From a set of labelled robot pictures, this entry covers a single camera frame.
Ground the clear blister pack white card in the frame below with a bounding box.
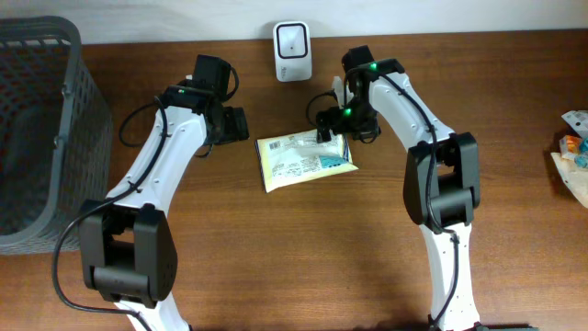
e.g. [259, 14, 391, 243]
[561, 110, 588, 139]

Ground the dark grey plastic basket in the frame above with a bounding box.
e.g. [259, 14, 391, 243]
[1, 16, 113, 256]

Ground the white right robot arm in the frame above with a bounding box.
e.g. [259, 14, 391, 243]
[315, 46, 481, 330]

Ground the small orange box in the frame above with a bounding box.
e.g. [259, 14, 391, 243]
[559, 135, 582, 161]

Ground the white barcode scanner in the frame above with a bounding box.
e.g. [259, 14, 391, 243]
[273, 21, 312, 83]

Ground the teal mouthwash bottle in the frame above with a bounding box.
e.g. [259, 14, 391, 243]
[574, 139, 588, 169]

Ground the beige paper pouch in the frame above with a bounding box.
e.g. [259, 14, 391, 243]
[550, 153, 587, 208]

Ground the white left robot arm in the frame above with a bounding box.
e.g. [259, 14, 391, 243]
[73, 55, 249, 330]

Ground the yellow snack bag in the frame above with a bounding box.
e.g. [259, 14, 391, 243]
[255, 130, 358, 193]

